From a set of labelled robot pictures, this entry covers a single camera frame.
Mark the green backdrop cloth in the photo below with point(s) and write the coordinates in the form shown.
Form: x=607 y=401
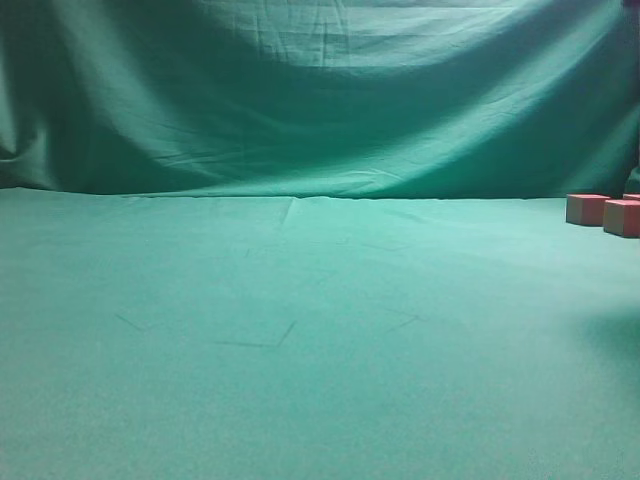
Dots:
x=351 y=99

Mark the pink cube far right back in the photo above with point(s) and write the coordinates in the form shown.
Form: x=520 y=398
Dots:
x=585 y=209

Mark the green table cloth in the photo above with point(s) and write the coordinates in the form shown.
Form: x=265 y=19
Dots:
x=283 y=338

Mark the pink cube far right front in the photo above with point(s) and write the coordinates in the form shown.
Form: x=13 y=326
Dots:
x=621 y=218

